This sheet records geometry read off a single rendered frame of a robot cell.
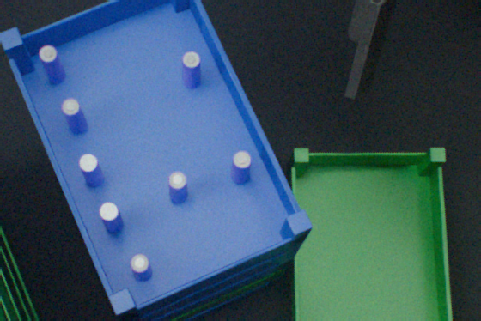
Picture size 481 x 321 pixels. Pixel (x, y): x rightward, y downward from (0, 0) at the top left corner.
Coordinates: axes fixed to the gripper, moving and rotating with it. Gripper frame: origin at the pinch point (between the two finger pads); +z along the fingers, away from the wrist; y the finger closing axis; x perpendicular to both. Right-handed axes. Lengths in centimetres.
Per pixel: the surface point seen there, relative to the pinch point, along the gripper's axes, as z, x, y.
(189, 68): 17.4, -18.6, 28.4
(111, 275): 36.0, -6.8, 26.9
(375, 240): 49, -49, 12
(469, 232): 47, -57, 2
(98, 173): 26.9, -9.1, 31.3
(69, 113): 22.2, -9.6, 35.8
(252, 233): 31.2, -16.8, 17.2
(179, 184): 25.1, -11.2, 23.4
